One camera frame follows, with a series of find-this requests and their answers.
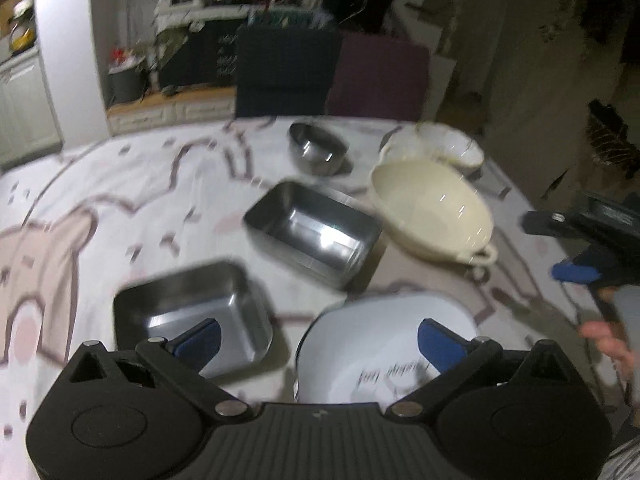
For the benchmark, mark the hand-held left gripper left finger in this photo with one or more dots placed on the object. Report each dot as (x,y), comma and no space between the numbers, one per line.
(200,342)

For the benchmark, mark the black letter board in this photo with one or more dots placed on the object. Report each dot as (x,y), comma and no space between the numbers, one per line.
(200,52)

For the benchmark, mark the square steel container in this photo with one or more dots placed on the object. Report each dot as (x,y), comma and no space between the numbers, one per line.
(192,317)

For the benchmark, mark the wood-topped low cabinet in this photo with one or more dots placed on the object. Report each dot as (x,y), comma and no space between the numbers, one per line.
(170,105)

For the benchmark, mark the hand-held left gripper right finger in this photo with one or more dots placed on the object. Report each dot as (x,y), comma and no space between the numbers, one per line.
(440,342)

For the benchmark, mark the grey bin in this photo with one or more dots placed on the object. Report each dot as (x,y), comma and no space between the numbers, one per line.
(125,82)

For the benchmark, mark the round steel bowl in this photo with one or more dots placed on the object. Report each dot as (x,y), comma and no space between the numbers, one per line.
(317,147)

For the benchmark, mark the person's right hand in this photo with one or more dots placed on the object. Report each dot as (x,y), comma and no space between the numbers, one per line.
(607,342)

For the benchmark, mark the bear printed tablecloth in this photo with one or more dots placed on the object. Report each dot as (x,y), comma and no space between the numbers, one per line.
(125,200)

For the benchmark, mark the white kitchen cabinet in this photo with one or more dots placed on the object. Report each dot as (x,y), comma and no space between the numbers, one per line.
(25,105)

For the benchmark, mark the purple chair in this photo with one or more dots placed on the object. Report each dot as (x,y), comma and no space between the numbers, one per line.
(382,77)

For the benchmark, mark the white bowl with yellow rim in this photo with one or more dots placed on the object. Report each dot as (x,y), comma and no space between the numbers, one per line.
(440,145)

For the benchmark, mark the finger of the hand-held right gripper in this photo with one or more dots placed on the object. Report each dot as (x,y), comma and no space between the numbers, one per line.
(575,273)
(547,224)

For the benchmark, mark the rectangular steel container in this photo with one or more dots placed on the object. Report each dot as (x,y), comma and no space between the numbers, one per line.
(312,232)

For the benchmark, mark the navy chair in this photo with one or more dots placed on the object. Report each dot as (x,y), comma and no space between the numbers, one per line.
(285,70)

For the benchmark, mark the black net basket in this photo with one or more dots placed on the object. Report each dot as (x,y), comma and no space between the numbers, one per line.
(610,127)

